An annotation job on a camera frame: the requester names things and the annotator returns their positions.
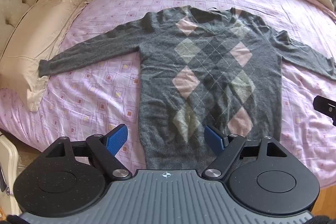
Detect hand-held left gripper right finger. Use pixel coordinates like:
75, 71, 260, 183
202, 125, 289, 180

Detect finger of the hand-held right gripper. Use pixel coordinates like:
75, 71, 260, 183
313, 94, 336, 125

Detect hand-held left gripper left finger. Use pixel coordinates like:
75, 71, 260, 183
44, 123, 132, 180

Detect grey argyle sweater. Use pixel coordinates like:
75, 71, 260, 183
38, 5, 336, 170

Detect white bedside cabinet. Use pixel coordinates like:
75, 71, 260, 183
0, 132, 21, 215

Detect cream pillow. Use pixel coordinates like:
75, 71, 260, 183
0, 0, 110, 112

